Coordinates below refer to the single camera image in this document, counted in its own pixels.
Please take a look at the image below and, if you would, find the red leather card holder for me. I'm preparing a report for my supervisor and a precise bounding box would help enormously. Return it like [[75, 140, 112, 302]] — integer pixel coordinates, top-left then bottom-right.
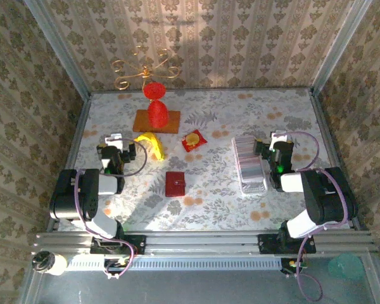
[[164, 171, 186, 198]]

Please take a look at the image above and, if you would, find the white card rack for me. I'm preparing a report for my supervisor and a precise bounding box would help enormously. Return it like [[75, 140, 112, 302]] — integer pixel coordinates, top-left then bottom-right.
[[231, 136, 269, 196]]

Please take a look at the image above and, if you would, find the yellow banana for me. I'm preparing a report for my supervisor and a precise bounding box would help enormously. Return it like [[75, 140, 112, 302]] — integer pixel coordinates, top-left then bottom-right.
[[133, 132, 167, 162]]

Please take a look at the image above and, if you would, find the brown wooden board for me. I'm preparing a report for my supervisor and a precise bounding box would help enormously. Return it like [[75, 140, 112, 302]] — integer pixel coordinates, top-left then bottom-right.
[[132, 109, 181, 134]]

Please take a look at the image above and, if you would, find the red goblet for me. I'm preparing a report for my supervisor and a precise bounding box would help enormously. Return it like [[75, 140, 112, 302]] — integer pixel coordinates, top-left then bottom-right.
[[142, 81, 170, 129]]

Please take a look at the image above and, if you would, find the red snack packet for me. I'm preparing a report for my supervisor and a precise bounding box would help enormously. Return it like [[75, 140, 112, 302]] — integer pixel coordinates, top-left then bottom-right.
[[181, 129, 208, 153]]

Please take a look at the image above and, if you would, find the small controller board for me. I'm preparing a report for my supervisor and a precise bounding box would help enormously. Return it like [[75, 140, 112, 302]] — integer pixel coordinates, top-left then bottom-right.
[[103, 258, 130, 275], [280, 258, 308, 276]]

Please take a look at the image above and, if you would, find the green glass cup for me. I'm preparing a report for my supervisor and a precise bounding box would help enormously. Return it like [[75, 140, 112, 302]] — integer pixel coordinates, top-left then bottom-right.
[[327, 252, 365, 281]]

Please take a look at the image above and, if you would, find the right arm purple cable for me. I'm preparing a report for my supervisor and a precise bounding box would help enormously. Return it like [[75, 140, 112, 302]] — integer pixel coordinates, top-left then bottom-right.
[[283, 131, 349, 302]]

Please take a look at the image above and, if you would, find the gold wire stand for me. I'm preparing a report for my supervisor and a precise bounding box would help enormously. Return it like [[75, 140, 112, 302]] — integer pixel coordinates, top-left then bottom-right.
[[111, 45, 181, 92]]

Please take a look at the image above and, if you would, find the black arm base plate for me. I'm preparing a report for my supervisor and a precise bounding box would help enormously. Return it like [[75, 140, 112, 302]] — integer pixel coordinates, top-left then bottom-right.
[[258, 232, 317, 254], [90, 234, 146, 256]]

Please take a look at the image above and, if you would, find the aluminium frame post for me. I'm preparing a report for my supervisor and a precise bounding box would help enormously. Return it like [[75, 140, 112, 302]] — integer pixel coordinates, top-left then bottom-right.
[[310, 0, 373, 94], [23, 0, 92, 99]]

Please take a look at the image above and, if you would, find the aluminium frame rail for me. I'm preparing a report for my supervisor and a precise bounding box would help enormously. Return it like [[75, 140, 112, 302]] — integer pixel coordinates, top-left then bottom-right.
[[34, 230, 377, 257]]

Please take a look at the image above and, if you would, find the white slotted cable duct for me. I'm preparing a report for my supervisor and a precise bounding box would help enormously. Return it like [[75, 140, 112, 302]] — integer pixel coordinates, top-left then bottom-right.
[[65, 255, 282, 272]]

